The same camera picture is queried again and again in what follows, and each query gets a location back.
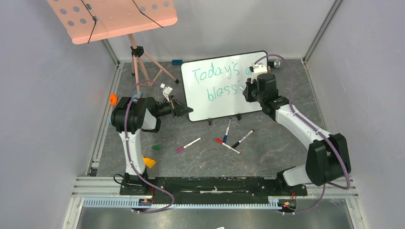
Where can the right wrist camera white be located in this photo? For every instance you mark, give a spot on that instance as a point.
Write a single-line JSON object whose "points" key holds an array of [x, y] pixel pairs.
{"points": [[256, 70]]}

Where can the black capped whiteboard marker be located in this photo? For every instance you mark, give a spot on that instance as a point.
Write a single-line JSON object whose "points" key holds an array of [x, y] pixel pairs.
{"points": [[242, 139]]}

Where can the orange piece left edge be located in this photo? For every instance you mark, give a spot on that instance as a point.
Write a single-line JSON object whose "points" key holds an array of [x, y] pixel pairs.
{"points": [[113, 99]]}

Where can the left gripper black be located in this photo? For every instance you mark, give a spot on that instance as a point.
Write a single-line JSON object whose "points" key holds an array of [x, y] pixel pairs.
{"points": [[179, 109]]}

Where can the magenta capped whiteboard marker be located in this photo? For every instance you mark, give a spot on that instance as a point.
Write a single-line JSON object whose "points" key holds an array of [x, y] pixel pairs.
{"points": [[187, 145]]}

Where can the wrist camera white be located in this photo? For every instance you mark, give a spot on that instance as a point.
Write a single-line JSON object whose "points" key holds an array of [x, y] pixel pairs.
{"points": [[166, 91], [256, 70]]}

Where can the red capped whiteboard marker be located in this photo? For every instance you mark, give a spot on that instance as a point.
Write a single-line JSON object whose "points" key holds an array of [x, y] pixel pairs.
{"points": [[226, 145]]}

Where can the black microphone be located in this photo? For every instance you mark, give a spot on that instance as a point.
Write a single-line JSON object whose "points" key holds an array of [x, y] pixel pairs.
{"points": [[274, 64]]}

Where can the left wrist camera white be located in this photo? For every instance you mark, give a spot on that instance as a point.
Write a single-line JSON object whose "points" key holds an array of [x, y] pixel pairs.
{"points": [[166, 91]]}

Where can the white whiteboard black frame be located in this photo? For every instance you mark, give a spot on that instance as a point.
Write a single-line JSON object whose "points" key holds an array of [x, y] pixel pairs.
{"points": [[211, 85]]}

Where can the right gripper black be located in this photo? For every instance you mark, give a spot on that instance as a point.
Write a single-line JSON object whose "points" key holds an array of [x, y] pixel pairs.
{"points": [[249, 89]]}

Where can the yellow stepped block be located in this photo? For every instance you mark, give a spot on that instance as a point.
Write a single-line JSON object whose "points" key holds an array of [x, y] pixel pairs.
{"points": [[150, 163]]}

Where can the blue cylinder tube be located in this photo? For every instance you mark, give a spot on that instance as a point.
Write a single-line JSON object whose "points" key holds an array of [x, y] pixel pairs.
{"points": [[137, 96]]}

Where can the pink music stand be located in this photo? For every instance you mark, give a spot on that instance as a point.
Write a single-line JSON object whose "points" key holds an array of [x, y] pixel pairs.
{"points": [[93, 20]]}

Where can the blue lego brick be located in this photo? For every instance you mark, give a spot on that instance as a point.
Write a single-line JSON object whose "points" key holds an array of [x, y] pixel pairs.
{"points": [[177, 62]]}

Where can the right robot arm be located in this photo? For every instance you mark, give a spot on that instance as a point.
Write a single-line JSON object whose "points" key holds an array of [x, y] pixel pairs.
{"points": [[328, 160]]}

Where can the blue capped whiteboard marker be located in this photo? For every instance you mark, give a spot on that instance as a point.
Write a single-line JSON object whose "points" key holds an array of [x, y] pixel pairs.
{"points": [[227, 130]]}

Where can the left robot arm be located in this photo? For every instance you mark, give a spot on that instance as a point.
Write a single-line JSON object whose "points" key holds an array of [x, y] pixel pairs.
{"points": [[130, 118]]}

